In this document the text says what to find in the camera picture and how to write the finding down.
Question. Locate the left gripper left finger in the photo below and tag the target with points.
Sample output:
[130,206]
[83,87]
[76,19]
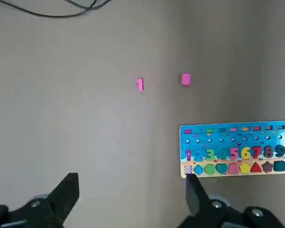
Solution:
[61,202]

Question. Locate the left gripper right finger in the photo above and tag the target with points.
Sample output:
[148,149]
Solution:
[199,204]

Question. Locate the blue wooden toy board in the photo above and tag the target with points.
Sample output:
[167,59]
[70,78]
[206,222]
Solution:
[228,136]

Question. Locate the pink number one piece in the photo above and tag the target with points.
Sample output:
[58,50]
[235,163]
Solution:
[140,85]

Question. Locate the blue diamond piece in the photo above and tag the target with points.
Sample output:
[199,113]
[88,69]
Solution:
[198,169]

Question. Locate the green circle piece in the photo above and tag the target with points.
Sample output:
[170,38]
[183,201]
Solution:
[209,169]

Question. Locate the teal heart piece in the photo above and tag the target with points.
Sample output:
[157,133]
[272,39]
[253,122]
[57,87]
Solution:
[221,168]

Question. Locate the pink trapezoid piece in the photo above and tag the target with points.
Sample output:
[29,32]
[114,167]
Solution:
[232,169]

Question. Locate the blue number two piece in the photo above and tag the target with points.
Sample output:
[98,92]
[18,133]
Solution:
[197,155]

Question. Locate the green number three piece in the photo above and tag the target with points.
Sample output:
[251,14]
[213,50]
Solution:
[210,154]

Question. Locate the teal number four piece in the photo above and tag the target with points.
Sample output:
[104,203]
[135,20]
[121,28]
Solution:
[222,155]

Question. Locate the yellow pentagon piece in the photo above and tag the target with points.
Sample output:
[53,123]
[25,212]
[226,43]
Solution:
[244,168]

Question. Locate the pink number five piece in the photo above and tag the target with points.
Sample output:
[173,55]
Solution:
[234,153]

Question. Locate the red triangle piece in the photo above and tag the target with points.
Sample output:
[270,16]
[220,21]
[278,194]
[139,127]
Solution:
[256,168]

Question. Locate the yellow number six piece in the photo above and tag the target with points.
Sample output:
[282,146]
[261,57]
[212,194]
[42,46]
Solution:
[245,153]

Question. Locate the purple star piece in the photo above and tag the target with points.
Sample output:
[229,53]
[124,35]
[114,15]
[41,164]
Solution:
[267,167]

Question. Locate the red number seven piece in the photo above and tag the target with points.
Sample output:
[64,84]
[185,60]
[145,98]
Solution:
[257,152]

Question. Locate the purple number eight piece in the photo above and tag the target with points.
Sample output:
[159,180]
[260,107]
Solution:
[268,152]

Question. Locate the teal square piece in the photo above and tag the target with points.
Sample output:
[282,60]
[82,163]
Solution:
[279,166]

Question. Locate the teal number nine piece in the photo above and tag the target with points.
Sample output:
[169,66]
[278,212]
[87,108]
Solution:
[280,150]

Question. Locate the pink rectangular block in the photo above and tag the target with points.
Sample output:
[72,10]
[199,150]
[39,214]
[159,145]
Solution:
[186,79]

